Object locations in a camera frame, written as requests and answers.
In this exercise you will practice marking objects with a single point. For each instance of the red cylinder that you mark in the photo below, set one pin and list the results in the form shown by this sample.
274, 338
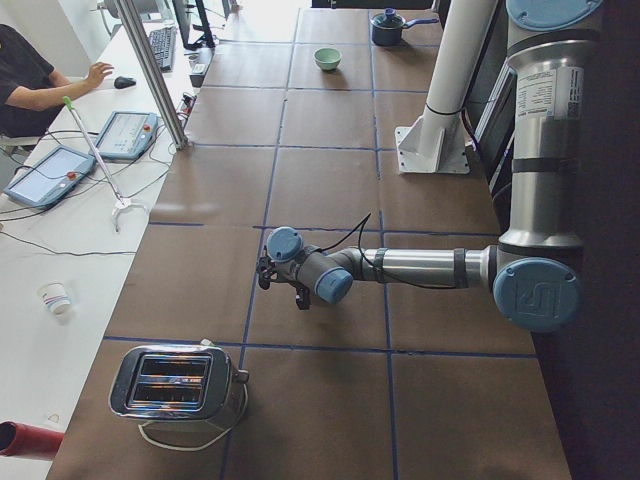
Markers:
29, 442

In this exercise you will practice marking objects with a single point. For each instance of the black keyboard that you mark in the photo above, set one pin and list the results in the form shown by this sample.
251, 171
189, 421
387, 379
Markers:
162, 44

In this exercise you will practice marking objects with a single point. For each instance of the white mounting pillar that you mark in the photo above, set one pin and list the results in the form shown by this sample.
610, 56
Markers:
434, 143

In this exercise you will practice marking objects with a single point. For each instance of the green bowl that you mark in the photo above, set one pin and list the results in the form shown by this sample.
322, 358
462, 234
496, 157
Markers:
327, 59

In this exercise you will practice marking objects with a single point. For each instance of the aluminium frame post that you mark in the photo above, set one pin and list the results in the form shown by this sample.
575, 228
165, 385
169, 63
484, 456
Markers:
139, 40

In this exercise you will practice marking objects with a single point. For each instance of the person in black shirt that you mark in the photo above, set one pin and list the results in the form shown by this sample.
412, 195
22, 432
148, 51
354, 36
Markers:
23, 66

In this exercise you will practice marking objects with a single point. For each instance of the black monitor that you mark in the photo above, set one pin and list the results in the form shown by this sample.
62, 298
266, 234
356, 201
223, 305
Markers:
193, 24

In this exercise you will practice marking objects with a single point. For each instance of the paper cup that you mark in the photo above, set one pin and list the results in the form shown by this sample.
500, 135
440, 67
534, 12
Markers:
55, 298

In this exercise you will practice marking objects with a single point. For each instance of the far teach pendant tablet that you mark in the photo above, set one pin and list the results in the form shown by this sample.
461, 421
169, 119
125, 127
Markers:
126, 135

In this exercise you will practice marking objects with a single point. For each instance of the teach pendant tablet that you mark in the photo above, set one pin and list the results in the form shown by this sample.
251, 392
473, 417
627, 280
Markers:
51, 178
126, 135

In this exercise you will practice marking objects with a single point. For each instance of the grabber reacher stick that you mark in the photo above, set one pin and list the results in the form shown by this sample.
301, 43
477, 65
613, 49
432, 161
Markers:
122, 203

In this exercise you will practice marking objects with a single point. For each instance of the black computer mouse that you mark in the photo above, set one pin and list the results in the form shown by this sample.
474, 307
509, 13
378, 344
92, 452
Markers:
122, 82

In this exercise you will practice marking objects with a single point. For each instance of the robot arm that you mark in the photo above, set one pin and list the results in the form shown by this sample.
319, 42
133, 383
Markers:
530, 271

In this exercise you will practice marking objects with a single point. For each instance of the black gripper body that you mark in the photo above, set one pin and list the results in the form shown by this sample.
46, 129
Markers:
302, 299

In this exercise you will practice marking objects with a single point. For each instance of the blue saucepan with lid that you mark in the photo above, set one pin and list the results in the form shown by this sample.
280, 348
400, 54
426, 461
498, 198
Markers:
388, 27

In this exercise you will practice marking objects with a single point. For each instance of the person's forearm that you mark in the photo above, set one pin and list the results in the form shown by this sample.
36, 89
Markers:
42, 99

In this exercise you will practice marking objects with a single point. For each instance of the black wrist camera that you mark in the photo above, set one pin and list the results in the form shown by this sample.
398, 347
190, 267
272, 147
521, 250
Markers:
302, 296

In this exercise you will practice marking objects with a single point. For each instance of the silver toaster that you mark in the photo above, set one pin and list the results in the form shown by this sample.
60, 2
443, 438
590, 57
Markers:
188, 388

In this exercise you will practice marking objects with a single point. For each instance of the near teach pendant tablet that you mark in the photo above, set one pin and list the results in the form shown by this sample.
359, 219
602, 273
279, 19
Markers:
51, 178

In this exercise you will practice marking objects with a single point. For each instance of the person's hand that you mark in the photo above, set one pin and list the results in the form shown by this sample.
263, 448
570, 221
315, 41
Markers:
97, 73

